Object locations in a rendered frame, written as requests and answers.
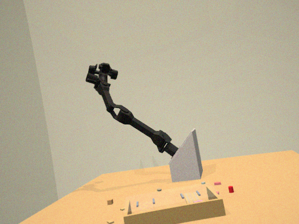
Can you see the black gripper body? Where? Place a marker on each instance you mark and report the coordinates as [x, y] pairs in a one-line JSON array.
[[93, 70]]

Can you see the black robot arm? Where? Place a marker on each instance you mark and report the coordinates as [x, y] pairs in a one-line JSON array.
[[125, 116]]

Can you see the red cylinder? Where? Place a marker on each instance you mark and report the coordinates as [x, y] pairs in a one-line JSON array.
[[231, 189]]

